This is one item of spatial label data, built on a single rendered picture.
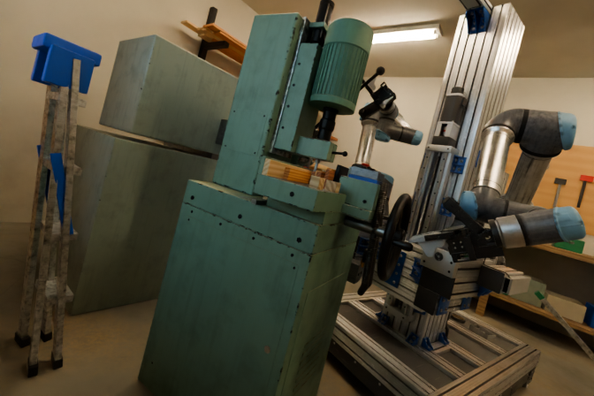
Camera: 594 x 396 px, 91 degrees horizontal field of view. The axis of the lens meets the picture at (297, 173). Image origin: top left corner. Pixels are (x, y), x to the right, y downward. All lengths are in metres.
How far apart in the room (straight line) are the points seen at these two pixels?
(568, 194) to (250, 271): 3.72
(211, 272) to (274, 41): 0.89
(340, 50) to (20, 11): 2.44
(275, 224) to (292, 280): 0.17
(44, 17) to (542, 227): 3.11
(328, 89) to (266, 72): 0.27
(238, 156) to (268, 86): 0.30
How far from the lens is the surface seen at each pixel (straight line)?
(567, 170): 4.25
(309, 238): 0.87
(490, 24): 1.98
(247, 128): 1.17
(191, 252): 1.16
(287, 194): 0.82
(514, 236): 0.84
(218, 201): 1.07
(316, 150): 1.08
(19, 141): 3.02
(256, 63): 1.25
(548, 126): 1.21
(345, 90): 1.08
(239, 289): 1.03
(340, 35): 1.14
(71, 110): 1.24
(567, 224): 0.86
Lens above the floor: 0.94
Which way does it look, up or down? 1 degrees down
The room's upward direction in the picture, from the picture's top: 15 degrees clockwise
